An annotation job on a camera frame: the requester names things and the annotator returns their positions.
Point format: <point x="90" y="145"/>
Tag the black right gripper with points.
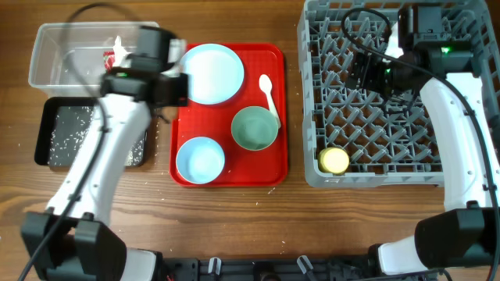
<point x="372" y="65"/>

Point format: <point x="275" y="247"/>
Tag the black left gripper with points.
<point x="183" y="101"/>

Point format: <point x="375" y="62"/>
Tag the small light blue bowl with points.
<point x="200" y="160"/>

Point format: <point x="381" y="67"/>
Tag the yellow plastic cup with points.
<point x="333" y="160"/>

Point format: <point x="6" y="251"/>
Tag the green bowl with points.
<point x="254" y="128"/>

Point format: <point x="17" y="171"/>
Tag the rice grains heap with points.
<point x="71" y="127"/>

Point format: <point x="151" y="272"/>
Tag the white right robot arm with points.
<point x="447" y="76"/>

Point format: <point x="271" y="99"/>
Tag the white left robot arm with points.
<point x="71" y="238"/>

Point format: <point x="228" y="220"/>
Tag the grey dishwasher rack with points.
<point x="389" y="141"/>

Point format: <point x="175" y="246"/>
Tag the light blue plate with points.
<point x="215" y="73"/>

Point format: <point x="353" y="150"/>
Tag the white crumpled plastic wrapper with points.
<point x="120" y="54"/>

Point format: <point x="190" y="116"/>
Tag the red snack wrapper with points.
<point x="109" y="60"/>

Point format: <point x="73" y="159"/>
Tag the white plastic spoon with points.
<point x="266" y="87"/>

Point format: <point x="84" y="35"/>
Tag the clear plastic bin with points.
<point x="51" y="61"/>

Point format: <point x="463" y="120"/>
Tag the black plastic tray bin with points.
<point x="48" y="122"/>

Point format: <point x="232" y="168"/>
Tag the red serving tray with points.
<point x="243" y="168"/>

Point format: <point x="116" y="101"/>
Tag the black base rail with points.
<point x="302" y="268"/>

